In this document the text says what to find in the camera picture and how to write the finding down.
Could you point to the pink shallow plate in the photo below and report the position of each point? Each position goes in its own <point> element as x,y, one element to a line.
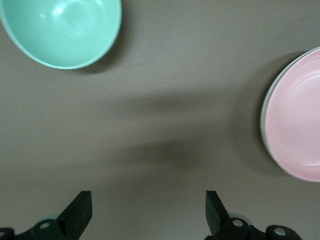
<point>297,120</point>

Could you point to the mint green bowl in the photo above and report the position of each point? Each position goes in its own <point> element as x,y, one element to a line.
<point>62,30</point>

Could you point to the brown table cover sheet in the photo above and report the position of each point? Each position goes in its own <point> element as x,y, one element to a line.
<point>160,75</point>

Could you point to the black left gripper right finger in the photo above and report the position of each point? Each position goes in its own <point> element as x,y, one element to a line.
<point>216,220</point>

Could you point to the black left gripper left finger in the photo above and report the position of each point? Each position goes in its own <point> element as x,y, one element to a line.
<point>75,217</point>

